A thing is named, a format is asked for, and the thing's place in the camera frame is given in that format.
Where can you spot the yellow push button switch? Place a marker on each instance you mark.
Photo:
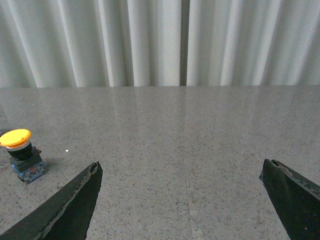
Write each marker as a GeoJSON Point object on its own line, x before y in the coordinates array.
{"type": "Point", "coordinates": [25, 158]}

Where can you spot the white pleated curtain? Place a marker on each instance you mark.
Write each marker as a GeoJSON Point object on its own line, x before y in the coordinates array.
{"type": "Point", "coordinates": [116, 43]}

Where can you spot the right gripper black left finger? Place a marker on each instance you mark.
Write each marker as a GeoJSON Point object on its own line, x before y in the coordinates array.
{"type": "Point", "coordinates": [64, 216]}

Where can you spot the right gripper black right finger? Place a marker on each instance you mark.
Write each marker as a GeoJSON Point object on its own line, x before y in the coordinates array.
{"type": "Point", "coordinates": [295, 199]}

